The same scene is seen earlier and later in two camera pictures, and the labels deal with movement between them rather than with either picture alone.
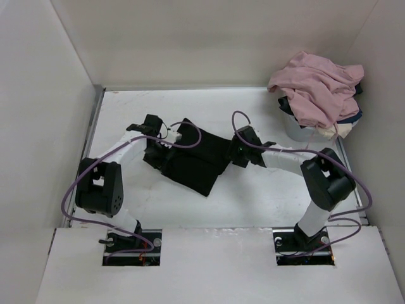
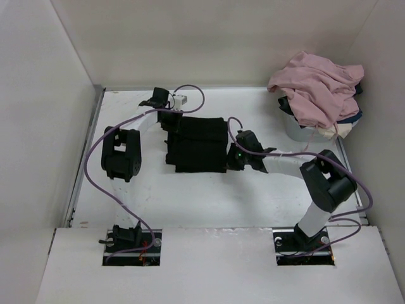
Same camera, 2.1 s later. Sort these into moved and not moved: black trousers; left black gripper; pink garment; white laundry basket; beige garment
Moved: left black gripper; black trousers
Not moved: beige garment; white laundry basket; pink garment
